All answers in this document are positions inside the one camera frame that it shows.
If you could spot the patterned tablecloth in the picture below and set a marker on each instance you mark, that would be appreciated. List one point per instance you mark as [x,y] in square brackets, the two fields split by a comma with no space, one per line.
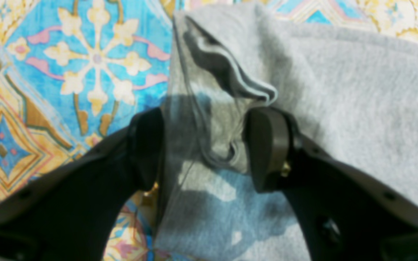
[73,72]

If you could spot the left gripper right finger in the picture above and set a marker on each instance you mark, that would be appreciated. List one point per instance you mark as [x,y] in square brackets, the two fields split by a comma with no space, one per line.
[344,213]

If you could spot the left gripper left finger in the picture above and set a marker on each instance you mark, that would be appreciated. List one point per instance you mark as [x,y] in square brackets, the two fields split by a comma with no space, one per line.
[69,213]

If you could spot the grey T-shirt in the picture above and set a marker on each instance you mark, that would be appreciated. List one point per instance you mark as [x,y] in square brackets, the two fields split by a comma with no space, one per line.
[354,93]

